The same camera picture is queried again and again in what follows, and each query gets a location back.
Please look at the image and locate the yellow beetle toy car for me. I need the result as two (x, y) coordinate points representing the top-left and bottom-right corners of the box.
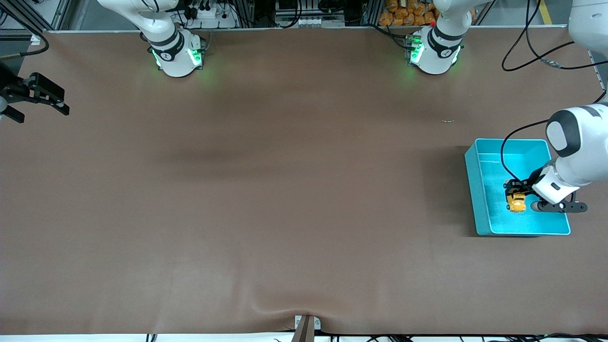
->
(505, 183), (528, 213)

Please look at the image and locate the teal plastic bin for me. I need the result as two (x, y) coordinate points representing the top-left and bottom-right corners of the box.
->
(465, 138), (571, 237)

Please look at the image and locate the white power strip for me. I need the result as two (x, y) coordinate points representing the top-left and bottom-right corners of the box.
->
(183, 2), (238, 29)

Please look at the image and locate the orange snack bags pile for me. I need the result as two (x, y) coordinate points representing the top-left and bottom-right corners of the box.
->
(379, 0), (440, 27)

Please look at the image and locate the brown table mat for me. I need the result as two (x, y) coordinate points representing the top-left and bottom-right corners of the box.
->
(0, 27), (608, 336)

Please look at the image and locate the white terminal block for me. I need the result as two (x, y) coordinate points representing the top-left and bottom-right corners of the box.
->
(298, 17), (345, 28)

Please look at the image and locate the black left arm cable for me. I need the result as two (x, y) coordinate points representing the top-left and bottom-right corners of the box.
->
(500, 0), (608, 186)

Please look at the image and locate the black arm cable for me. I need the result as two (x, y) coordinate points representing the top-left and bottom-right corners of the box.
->
(0, 9), (49, 60)
(500, 0), (608, 186)

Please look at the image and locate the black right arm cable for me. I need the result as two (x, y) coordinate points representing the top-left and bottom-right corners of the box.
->
(0, 9), (49, 60)

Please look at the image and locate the aluminium frame profile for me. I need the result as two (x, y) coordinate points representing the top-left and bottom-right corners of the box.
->
(0, 0), (72, 34)

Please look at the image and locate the grey metal clamp bracket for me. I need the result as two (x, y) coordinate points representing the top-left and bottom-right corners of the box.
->
(294, 314), (322, 331)

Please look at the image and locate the brown camera post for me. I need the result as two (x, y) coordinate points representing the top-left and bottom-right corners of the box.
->
(291, 316), (316, 342)

